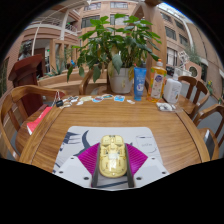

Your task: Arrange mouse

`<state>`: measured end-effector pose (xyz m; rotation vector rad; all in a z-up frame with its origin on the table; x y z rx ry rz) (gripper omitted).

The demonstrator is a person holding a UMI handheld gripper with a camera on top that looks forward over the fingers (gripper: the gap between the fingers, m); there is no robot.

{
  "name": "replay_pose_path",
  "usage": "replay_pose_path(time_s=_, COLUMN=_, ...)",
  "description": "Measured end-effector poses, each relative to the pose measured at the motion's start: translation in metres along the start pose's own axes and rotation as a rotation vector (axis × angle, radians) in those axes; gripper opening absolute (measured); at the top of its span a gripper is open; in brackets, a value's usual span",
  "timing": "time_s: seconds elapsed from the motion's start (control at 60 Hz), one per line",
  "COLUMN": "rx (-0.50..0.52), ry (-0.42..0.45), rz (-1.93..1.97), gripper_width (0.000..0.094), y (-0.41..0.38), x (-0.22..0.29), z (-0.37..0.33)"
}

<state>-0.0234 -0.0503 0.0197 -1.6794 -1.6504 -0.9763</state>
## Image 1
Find white cat-print mouse pad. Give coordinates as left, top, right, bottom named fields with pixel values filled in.
left=52, top=125, right=165, bottom=190

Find dark red wooden lectern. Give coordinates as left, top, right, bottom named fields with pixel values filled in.
left=8, top=54, right=46, bottom=118

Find wooden planter with plants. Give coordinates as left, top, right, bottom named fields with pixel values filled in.
left=37, top=63, right=85, bottom=88

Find yellow translucent computer mouse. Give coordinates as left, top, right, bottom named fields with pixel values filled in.
left=98, top=134, right=128, bottom=179

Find white outdoor sculpture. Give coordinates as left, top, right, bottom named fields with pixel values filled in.
left=178, top=49, right=191, bottom=70

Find green potted plant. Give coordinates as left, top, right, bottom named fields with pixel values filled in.
left=66, top=13, right=163, bottom=95

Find bunch of keys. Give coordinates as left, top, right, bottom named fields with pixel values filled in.
left=54, top=90, right=73, bottom=109

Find white crumpled wrapper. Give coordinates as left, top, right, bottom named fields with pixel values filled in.
left=155, top=101, right=178, bottom=113

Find blue squeeze tube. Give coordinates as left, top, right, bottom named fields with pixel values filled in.
left=133, top=66, right=148, bottom=102

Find red book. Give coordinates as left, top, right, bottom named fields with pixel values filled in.
left=26, top=105, right=54, bottom=136

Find yellow flower pot plant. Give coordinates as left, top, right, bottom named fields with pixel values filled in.
left=206, top=79, right=215, bottom=95

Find yellow dish soap bottle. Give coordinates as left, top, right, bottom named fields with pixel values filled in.
left=146, top=58, right=168, bottom=104

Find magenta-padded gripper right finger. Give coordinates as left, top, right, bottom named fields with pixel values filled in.
left=125, top=142, right=171, bottom=189

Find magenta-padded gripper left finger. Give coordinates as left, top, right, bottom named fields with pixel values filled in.
left=53, top=142, right=101, bottom=189

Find white pump bottle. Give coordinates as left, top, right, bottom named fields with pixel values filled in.
left=162, top=73, right=183, bottom=104

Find dark bust statue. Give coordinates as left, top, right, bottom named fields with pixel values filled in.
left=18, top=39, right=35, bottom=62

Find round-back wooden chair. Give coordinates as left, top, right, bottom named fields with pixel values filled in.
left=78, top=68, right=113, bottom=96
left=0, top=84, right=68, bottom=162
left=177, top=75, right=211, bottom=121
left=193, top=103, right=224, bottom=161

